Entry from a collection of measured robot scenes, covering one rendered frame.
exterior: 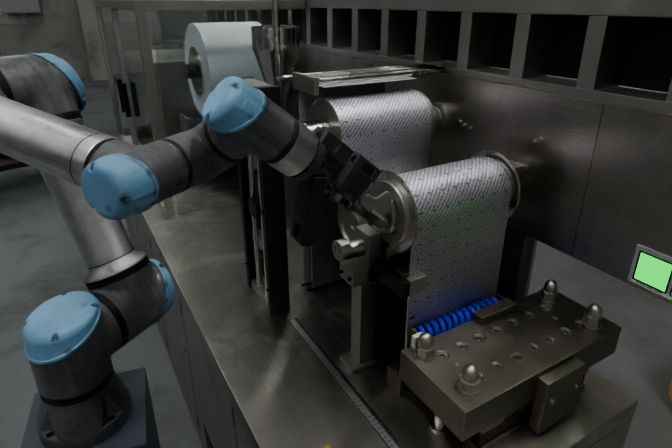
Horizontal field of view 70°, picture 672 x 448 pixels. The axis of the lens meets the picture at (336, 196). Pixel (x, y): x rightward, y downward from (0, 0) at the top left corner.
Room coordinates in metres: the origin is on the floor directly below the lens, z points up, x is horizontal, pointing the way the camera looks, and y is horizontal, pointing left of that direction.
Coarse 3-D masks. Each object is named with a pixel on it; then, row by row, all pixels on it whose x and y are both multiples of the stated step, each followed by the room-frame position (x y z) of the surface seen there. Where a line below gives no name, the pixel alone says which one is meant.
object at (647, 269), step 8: (640, 256) 0.70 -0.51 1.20; (648, 256) 0.69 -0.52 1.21; (640, 264) 0.70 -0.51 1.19; (648, 264) 0.69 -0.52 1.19; (656, 264) 0.68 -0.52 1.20; (664, 264) 0.67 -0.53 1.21; (640, 272) 0.69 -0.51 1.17; (648, 272) 0.68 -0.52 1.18; (656, 272) 0.68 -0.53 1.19; (664, 272) 0.67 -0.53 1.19; (640, 280) 0.69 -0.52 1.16; (648, 280) 0.68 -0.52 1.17; (656, 280) 0.67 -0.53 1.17; (664, 280) 0.66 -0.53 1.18; (664, 288) 0.66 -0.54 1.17
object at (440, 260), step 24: (456, 240) 0.78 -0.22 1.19; (480, 240) 0.81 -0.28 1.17; (432, 264) 0.75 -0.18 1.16; (456, 264) 0.78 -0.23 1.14; (480, 264) 0.81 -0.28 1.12; (432, 288) 0.75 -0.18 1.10; (456, 288) 0.79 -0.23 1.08; (480, 288) 0.82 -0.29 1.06; (408, 312) 0.73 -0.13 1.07; (432, 312) 0.76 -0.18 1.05
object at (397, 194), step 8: (504, 168) 0.88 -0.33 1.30; (376, 184) 0.80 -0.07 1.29; (384, 184) 0.78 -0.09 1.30; (392, 184) 0.77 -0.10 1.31; (376, 192) 0.80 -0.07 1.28; (392, 192) 0.76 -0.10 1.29; (400, 192) 0.75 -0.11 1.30; (400, 200) 0.74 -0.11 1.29; (400, 208) 0.74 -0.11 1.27; (408, 208) 0.73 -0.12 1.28; (400, 216) 0.74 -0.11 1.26; (408, 216) 0.73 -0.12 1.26; (400, 224) 0.74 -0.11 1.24; (408, 224) 0.73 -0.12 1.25; (400, 232) 0.74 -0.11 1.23; (384, 240) 0.77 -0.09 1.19; (392, 240) 0.75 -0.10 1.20; (400, 240) 0.74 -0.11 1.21
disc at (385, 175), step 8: (384, 176) 0.80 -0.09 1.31; (392, 176) 0.78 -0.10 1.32; (400, 184) 0.76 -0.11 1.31; (408, 192) 0.74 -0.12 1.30; (408, 200) 0.74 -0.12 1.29; (416, 208) 0.72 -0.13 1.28; (416, 216) 0.72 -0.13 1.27; (416, 224) 0.72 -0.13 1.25; (408, 232) 0.73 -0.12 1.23; (416, 232) 0.72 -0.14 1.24; (408, 240) 0.73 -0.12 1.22; (392, 248) 0.77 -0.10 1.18; (400, 248) 0.75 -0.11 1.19; (408, 248) 0.73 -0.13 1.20
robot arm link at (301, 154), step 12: (300, 132) 0.64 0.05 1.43; (312, 132) 0.66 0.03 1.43; (300, 144) 0.63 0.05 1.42; (312, 144) 0.64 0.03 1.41; (288, 156) 0.62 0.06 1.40; (300, 156) 0.63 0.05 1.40; (312, 156) 0.64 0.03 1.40; (276, 168) 0.64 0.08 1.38; (288, 168) 0.63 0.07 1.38; (300, 168) 0.63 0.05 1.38
